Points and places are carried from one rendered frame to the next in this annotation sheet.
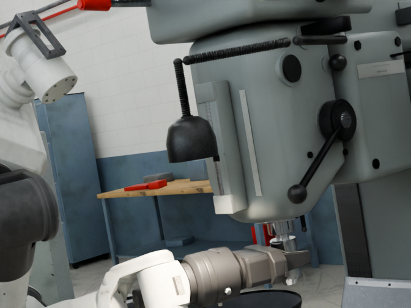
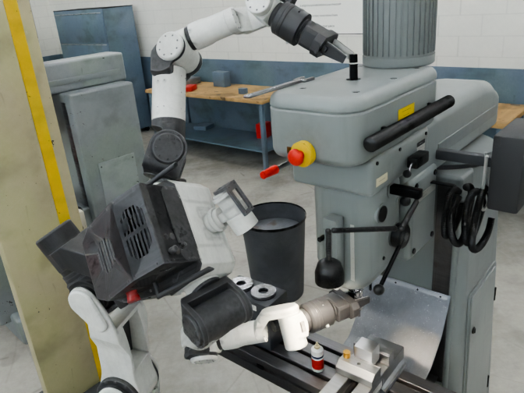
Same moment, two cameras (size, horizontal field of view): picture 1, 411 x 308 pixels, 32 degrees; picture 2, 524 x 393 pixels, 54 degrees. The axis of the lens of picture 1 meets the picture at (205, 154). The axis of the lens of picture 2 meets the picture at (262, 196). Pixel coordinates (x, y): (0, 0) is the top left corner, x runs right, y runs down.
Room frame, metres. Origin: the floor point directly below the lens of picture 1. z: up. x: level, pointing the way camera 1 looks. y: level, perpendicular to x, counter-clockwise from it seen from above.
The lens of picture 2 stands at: (-0.03, 0.26, 2.13)
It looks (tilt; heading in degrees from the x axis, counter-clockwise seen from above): 22 degrees down; 355
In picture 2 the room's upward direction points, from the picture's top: 5 degrees counter-clockwise
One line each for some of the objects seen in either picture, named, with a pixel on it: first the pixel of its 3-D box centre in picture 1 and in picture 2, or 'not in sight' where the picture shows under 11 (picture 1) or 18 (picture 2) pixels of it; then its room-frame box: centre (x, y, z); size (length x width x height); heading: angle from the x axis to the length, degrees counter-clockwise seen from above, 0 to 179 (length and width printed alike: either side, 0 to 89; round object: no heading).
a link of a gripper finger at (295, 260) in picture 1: (294, 260); (362, 302); (1.21, -0.12, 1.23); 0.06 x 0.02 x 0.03; 113
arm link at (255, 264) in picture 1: (239, 271); (331, 309); (1.20, -0.02, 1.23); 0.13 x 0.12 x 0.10; 23
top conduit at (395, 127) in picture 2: not in sight; (412, 120); (1.16, -0.23, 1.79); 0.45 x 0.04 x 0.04; 134
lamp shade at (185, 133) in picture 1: (190, 137); (329, 270); (1.03, 0.02, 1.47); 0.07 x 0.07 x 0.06
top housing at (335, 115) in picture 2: not in sight; (356, 108); (1.25, -0.12, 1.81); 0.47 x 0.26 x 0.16; 134
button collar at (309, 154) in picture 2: not in sight; (302, 154); (1.08, 0.06, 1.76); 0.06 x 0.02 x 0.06; 44
